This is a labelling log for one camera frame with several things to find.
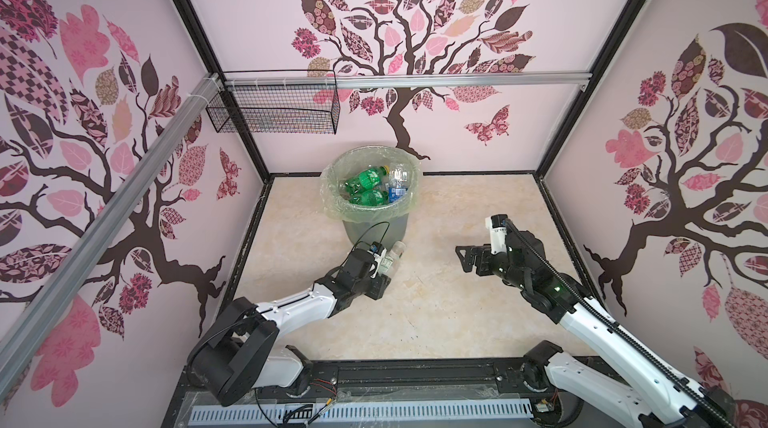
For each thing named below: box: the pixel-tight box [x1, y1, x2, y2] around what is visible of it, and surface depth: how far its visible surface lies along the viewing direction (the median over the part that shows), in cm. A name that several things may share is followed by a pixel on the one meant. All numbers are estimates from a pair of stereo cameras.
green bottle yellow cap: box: [344, 165, 390, 195], surface depth 87 cm
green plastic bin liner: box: [320, 146, 422, 222], surface depth 85 cm
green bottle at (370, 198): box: [349, 189, 389, 207], surface depth 85 cm
